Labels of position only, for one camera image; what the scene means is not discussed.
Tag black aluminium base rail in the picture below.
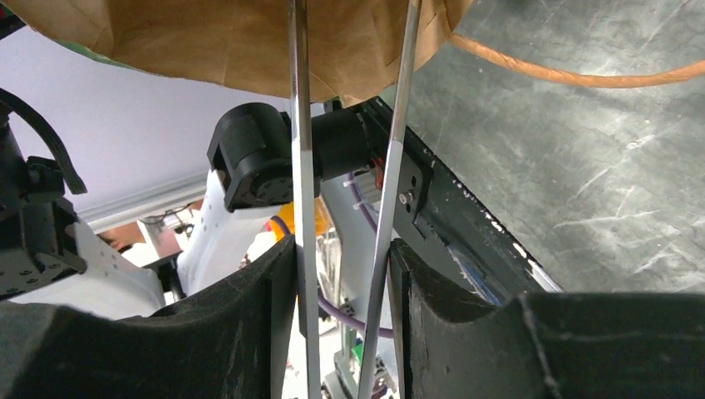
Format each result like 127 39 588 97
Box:
352 96 565 309

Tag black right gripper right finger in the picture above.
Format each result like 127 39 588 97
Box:
390 239 704 398

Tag silver metal tongs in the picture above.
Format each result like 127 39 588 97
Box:
288 1 422 398

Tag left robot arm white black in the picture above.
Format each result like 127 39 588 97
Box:
1 91 296 319

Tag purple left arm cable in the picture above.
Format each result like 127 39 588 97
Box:
269 171 396 340

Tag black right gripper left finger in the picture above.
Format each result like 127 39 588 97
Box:
1 237 297 398

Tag green paper bag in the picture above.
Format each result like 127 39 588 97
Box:
0 0 705 109

